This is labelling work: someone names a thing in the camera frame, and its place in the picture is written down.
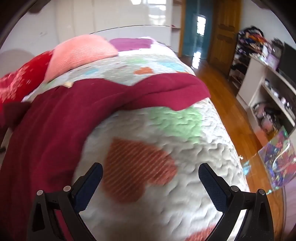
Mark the teal door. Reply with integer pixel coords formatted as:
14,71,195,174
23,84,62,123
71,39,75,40
181,0,214,58

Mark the white heart-print quilt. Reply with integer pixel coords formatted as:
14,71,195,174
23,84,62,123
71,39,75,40
21,37,251,241

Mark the dark red garment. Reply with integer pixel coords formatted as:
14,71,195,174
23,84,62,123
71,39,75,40
0,72,211,241

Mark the purple patterned box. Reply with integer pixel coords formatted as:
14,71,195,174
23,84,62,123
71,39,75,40
261,44,285,70

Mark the purple pillow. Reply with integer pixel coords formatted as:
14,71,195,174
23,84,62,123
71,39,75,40
109,37,154,52

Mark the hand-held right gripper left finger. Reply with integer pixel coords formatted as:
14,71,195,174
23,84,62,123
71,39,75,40
26,162,103,241

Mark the cluttered clothes rack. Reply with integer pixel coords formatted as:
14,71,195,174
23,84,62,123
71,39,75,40
228,27,271,91

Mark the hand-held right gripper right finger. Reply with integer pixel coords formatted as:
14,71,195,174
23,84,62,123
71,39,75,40
198,163,274,241

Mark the black television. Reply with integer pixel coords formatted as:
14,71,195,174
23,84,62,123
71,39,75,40
277,42,296,77

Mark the white shelf unit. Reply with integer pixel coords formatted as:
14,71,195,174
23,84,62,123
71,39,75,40
236,56,296,137

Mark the red patterned blanket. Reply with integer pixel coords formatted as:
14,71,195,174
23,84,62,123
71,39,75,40
0,51,55,109

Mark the pink pillow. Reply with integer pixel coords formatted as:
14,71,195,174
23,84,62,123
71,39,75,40
44,34,119,82

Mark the iridescent plastic bag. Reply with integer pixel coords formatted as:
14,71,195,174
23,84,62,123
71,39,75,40
258,126,296,192

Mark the wooden door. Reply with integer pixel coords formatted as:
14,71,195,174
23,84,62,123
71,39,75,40
208,0,243,75

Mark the pink and black bundle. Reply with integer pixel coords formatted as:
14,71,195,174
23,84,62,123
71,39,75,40
252,101,284,133

